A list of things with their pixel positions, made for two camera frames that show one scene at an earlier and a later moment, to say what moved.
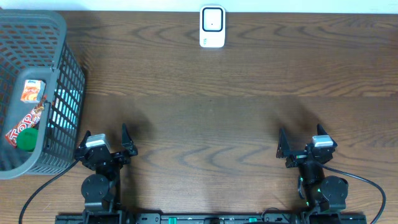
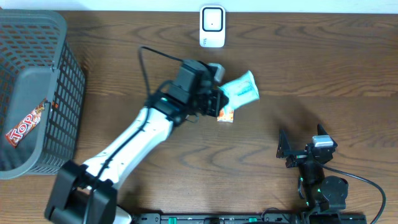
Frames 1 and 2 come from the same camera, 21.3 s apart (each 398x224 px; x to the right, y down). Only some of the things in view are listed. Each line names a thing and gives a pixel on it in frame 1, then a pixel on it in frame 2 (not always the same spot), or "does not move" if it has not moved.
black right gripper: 284,149 does not move
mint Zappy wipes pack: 66,108 -> 240,91
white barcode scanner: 212,26 does not move
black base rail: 252,218 does not move
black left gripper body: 119,160 -> 207,103
